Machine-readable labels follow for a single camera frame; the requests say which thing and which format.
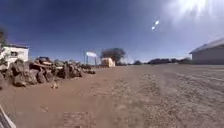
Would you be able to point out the small beige building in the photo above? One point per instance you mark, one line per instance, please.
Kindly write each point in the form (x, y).
(107, 62)

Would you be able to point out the dark broad tree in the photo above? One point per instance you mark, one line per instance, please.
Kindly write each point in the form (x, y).
(114, 53)

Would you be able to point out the white signboard on posts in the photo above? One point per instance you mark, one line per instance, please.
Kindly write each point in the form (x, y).
(91, 54)

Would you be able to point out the distant row of trees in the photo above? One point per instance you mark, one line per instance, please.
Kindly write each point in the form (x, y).
(166, 61)

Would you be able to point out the pile of rocks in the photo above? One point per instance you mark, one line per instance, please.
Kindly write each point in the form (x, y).
(40, 71)

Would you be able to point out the white building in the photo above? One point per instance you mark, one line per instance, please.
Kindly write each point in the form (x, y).
(15, 53)

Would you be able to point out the long pale building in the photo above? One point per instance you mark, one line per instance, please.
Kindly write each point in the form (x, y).
(210, 53)

